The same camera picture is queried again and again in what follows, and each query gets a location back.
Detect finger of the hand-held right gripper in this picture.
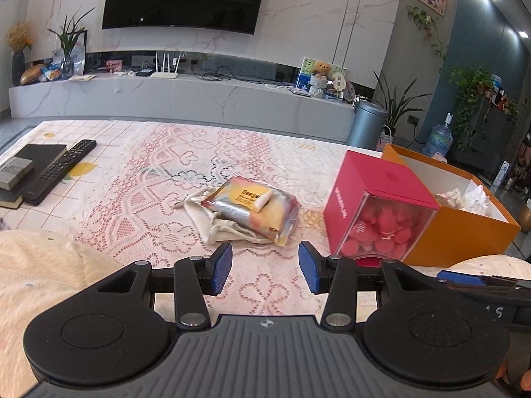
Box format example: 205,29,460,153
436,269,519,290

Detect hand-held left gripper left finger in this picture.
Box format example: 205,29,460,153
97,242,234,331

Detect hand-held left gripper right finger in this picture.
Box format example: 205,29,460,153
298,241,436,329

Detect orange cardboard box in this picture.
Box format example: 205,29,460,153
382,144,521,267

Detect orange snack packet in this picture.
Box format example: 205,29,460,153
201,176,300,247

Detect beige cloth bag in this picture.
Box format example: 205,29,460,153
174,186,283,244

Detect red box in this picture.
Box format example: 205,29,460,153
323,150,440,260

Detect white spray bottle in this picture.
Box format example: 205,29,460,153
493,161,510,191

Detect pink lace cloth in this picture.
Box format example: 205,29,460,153
62,122,416,324

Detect blue water bottle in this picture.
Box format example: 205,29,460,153
422,113,454,157

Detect dark cabinet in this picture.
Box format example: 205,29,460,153
450,91,517,175

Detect grey trash can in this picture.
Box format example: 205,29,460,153
346,100,389,150

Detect marble television cabinet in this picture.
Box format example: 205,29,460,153
8,52,366,142

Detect lemon print tablecloth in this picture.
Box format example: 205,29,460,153
0,120,158,233

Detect potted plant with long leaves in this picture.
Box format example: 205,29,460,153
371,70,432,152

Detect black remote control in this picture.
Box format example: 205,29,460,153
23,139,97,206

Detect teddy bear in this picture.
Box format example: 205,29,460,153
310,61,333,99

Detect bushy green plant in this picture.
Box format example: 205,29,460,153
450,66,519,150

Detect blue green picture card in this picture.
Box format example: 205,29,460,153
298,57,347,92

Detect white router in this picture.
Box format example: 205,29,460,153
150,52,185,79

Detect black book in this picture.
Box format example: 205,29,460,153
0,144,68,210

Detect small grey box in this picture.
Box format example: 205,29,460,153
0,158,35,189

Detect clear bag on cabinet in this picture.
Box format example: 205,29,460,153
70,45,86,76

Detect green plant in glass vase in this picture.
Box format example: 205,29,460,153
47,7,96,77

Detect hanging vine plant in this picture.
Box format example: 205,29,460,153
407,5,446,71

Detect golden oval ornament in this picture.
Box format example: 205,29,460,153
20,64,46,86

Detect dark vase with dried flowers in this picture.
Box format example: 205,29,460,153
6,22,34,86

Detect black cables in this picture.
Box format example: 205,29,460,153
201,65,266,84

